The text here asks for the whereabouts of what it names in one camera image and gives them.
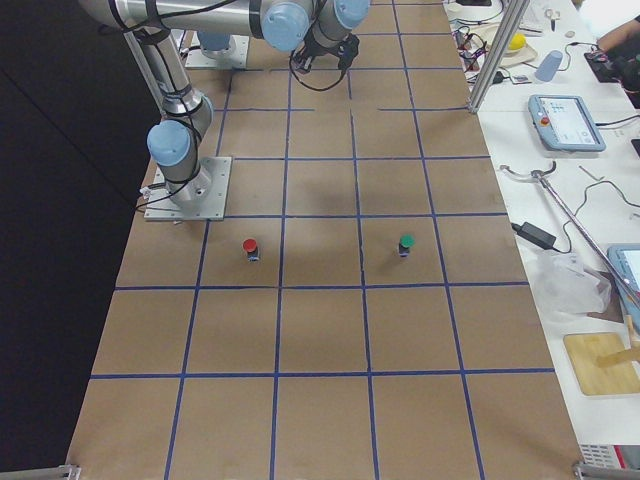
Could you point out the person's hand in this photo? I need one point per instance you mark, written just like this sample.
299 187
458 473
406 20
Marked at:
619 35

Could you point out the green push button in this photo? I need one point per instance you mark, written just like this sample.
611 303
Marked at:
405 244

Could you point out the red push button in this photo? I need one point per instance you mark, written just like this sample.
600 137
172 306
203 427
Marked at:
251 248

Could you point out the translucent blue cup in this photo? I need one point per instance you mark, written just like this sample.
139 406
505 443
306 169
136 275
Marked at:
549 66

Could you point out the beige plate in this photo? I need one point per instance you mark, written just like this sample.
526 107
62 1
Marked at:
523 49

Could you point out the yellow lemon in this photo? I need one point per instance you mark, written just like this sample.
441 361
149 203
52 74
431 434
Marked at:
517 39

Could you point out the blue teach pendant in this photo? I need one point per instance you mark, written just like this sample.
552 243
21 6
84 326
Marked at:
564 123
625 257

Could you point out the metal reacher stick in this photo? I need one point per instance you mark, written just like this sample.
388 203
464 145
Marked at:
541 176

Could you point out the black power adapter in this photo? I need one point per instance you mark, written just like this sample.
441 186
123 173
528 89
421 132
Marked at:
534 235

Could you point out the clear plastic bag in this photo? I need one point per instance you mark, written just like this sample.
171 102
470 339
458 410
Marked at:
564 288

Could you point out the wooden cutting board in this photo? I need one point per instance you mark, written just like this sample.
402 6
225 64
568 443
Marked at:
602 365

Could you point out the aluminium frame post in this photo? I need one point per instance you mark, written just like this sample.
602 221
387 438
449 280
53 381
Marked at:
507 28

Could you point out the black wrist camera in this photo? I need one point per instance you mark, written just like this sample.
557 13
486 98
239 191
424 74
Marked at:
347 51

